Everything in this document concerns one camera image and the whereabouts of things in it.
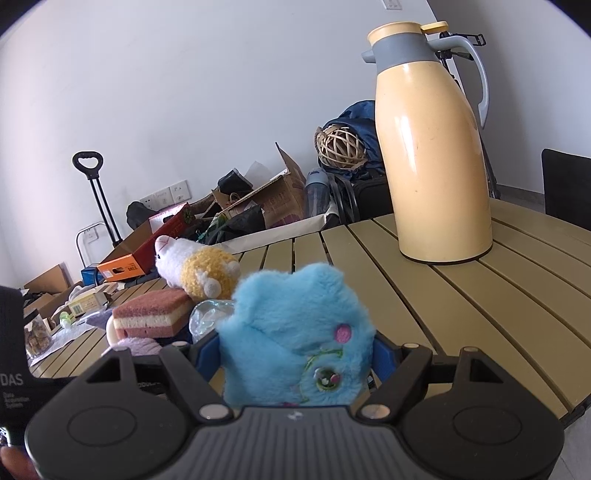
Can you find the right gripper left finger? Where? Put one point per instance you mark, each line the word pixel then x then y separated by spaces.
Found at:
pixel 188 371

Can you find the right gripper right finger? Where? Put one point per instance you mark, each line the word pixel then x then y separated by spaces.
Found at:
pixel 403 372

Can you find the purple fluffy cloth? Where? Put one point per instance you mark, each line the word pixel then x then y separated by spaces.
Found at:
pixel 136 346

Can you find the pink layered sponge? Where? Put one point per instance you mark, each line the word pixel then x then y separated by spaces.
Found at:
pixel 155 314

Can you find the white and yellow plush hamster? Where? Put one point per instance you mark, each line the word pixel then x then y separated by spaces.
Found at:
pixel 203 272

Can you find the blue plush toy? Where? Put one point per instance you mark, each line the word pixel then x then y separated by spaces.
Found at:
pixel 295 339

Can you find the person's left hand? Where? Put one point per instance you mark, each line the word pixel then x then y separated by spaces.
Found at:
pixel 18 464

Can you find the clear snack jar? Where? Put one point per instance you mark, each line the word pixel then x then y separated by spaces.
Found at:
pixel 37 338

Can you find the orange cardboard box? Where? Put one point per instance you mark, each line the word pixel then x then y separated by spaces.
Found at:
pixel 135 255

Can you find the tan folding camping table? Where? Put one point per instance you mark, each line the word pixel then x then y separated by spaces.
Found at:
pixel 526 303

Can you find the brown open cardboard box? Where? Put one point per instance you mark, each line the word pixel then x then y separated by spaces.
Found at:
pixel 281 198

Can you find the grey water bottle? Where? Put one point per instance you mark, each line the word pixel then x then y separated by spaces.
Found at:
pixel 316 193

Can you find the yellow thermos jug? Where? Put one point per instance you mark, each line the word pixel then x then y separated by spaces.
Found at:
pixel 430 142

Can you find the rattan woven ball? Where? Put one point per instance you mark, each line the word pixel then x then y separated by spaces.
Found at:
pixel 339 147

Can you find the blue fabric bag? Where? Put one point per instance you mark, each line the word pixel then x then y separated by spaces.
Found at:
pixel 360 117

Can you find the black folding chair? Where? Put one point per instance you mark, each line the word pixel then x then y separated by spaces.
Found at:
pixel 567 186

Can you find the black cart handle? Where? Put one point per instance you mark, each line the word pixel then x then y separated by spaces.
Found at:
pixel 90 163

